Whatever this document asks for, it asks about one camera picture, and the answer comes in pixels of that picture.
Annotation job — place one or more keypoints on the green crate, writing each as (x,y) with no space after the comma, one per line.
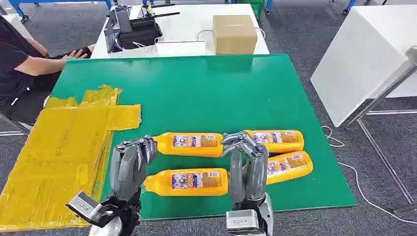
(252,6)

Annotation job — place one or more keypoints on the yellow plastic sheet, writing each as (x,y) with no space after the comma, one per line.
(62,153)

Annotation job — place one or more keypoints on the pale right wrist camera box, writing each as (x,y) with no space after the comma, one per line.
(241,220)

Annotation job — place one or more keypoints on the steel table frame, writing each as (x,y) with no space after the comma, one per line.
(384,94)

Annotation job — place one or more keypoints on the person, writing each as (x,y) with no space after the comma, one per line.
(14,65)

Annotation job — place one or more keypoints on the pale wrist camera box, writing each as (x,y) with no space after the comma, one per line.
(84,206)
(241,220)

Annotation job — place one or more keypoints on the person's hand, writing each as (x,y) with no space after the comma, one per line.
(78,53)

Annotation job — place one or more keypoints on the flat white box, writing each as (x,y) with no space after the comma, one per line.
(180,48)

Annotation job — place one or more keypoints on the orange drink bottle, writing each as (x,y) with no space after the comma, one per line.
(190,144)
(291,166)
(192,182)
(280,140)

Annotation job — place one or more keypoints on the brown cardboard box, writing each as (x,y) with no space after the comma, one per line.
(234,34)

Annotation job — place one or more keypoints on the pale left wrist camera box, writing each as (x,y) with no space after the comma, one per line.
(84,206)

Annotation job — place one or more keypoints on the black equipment bag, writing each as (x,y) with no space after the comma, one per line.
(140,32)

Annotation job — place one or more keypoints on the white table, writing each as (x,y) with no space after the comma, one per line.
(192,22)

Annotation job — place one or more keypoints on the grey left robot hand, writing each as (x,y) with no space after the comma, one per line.
(128,169)

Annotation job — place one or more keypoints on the white slanted table panel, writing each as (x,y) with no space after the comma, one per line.
(361,58)

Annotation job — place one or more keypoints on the green table mat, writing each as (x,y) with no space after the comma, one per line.
(202,94)

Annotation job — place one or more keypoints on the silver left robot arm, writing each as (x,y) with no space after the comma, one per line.
(125,216)

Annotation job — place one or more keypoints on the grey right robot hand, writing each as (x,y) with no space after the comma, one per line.
(252,176)

